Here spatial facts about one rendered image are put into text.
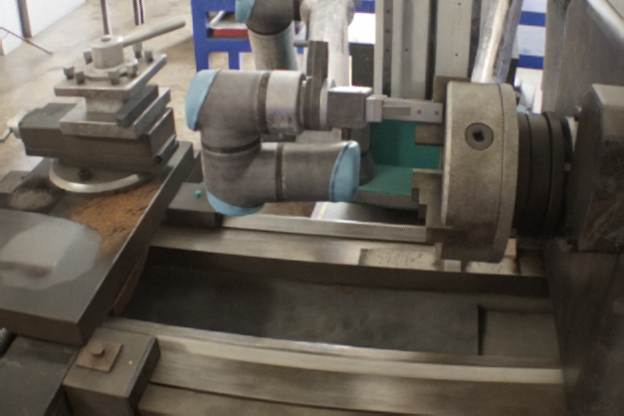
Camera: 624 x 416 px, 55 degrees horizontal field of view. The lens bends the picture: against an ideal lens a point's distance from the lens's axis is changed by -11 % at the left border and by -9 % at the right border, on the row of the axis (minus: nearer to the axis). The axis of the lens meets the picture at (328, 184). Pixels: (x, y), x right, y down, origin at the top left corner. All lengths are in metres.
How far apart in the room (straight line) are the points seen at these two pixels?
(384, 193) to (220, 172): 1.08
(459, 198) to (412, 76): 1.29
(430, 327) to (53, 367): 0.65
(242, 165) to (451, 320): 0.49
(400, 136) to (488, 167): 1.28
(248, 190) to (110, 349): 0.31
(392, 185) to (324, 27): 0.86
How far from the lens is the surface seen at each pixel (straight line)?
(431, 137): 0.91
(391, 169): 2.10
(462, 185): 0.81
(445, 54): 2.04
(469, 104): 0.84
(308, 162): 0.96
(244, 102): 0.91
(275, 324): 1.21
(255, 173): 0.96
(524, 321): 1.26
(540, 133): 0.88
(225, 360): 1.00
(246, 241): 1.22
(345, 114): 0.86
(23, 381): 0.99
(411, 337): 1.18
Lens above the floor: 1.55
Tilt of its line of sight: 31 degrees down
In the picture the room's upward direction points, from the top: 1 degrees counter-clockwise
